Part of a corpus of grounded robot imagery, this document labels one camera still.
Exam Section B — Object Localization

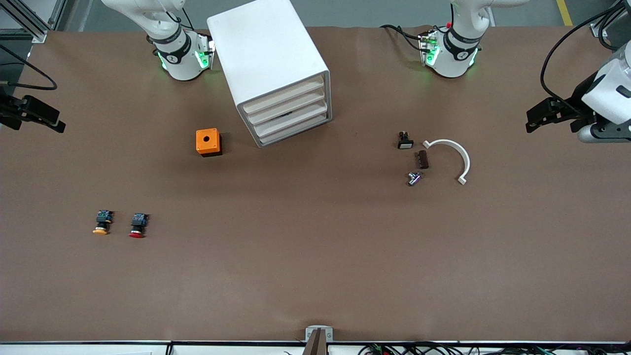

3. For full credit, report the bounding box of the yellow mushroom push button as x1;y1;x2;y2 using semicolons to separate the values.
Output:
92;210;115;236

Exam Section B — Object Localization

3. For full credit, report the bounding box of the white curved plastic arc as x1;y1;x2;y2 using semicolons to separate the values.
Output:
422;139;471;185

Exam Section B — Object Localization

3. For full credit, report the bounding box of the white table edge rail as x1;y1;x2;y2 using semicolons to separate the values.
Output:
0;341;631;355

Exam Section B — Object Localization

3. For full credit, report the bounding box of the black arm base cable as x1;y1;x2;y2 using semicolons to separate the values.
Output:
380;24;429;52

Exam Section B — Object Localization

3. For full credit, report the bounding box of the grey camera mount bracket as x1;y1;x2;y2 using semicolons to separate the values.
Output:
303;326;334;355

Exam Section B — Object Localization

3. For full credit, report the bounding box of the black cable bundle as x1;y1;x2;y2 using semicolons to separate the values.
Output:
357;342;631;355

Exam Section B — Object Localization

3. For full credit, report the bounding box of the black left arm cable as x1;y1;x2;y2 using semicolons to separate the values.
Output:
540;7;622;119

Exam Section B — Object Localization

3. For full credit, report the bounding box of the red mushroom push button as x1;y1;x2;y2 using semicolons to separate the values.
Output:
129;213;150;239

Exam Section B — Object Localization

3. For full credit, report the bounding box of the white plastic tray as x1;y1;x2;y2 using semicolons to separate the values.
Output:
252;100;330;137

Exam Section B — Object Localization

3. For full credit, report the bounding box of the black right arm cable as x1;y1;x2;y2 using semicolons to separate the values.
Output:
0;44;59;92

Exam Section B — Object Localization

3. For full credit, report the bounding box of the orange button enclosure box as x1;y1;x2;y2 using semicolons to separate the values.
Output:
196;128;223;157

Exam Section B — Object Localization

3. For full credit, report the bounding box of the aluminium frame profile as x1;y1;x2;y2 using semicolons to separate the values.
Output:
0;0;67;44

